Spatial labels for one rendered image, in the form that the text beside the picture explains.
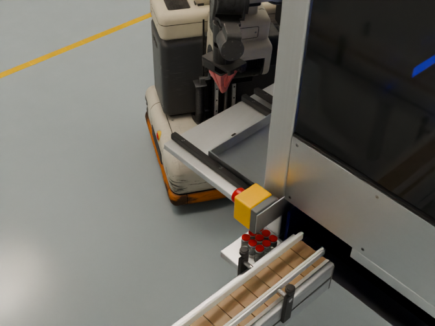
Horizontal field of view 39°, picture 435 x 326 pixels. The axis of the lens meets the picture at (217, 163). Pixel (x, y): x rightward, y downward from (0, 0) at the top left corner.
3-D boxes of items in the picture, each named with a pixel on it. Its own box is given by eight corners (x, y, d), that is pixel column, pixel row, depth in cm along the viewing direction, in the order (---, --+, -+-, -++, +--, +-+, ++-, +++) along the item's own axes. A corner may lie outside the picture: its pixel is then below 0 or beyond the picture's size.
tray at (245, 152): (363, 178, 167) (366, 169, 165) (301, 227, 153) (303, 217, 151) (271, 121, 185) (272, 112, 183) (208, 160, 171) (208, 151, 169)
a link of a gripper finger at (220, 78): (220, 100, 159) (221, 69, 153) (201, 89, 163) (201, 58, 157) (239, 90, 162) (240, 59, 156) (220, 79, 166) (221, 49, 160)
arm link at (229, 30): (247, -7, 147) (211, -9, 145) (258, 15, 138) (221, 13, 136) (239, 37, 154) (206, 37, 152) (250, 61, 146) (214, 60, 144)
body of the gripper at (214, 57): (228, 77, 152) (229, 52, 147) (200, 62, 158) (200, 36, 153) (246, 68, 156) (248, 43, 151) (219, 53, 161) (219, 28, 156)
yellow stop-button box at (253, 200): (276, 219, 144) (278, 198, 139) (254, 235, 141) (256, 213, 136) (253, 202, 148) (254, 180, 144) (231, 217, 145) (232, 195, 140)
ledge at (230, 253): (298, 261, 148) (300, 256, 146) (261, 291, 141) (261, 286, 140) (257, 229, 155) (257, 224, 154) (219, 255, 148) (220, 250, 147)
